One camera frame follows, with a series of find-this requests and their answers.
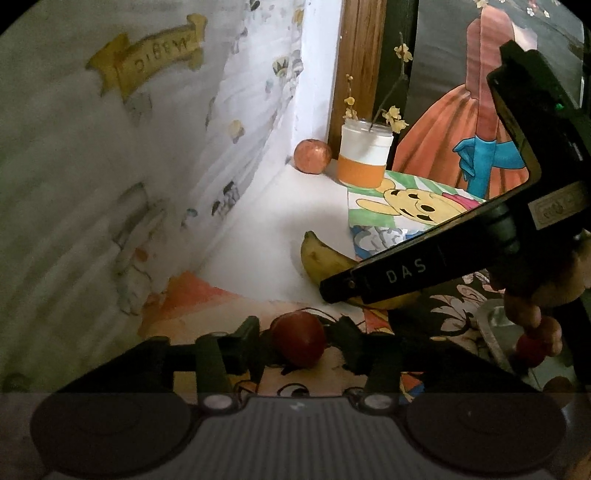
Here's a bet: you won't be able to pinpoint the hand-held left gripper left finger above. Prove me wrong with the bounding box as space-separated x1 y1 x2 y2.
58 316 265 413

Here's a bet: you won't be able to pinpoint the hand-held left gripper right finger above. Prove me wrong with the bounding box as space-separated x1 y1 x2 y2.
332 318 542 413

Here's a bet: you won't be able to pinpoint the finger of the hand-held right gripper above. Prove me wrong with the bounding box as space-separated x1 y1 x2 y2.
318 265 366 306

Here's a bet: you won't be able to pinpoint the spotted yellow banana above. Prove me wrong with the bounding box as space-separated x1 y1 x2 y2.
300 231 421 311

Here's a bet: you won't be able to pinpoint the red plum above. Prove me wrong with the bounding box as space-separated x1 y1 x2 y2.
270 311 326 369

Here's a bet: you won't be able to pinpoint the metal tray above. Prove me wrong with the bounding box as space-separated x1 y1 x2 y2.
477 298 579 394

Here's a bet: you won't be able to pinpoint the small red fruit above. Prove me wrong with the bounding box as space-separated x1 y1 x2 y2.
516 332 555 369

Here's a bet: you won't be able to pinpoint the person's right hand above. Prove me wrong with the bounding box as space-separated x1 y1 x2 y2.
489 258 591 357

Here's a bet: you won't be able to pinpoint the cartoon printed cloth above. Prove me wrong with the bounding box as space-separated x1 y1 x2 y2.
139 169 583 409

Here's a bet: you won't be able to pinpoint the white and orange jar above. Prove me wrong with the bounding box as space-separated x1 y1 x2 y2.
337 119 394 188

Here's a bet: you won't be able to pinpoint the dried yellow flower sprigs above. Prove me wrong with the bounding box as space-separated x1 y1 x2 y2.
344 31 414 136

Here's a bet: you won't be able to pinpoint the printed white curtain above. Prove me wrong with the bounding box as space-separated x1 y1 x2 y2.
0 0 309 398

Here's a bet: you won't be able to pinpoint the wall poster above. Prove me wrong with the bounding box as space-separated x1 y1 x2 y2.
392 0 583 204

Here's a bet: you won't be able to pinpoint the red apple by wall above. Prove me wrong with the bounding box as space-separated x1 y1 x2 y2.
294 138 333 175

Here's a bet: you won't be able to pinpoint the wooden door frame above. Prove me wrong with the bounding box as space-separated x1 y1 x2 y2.
326 0 389 149

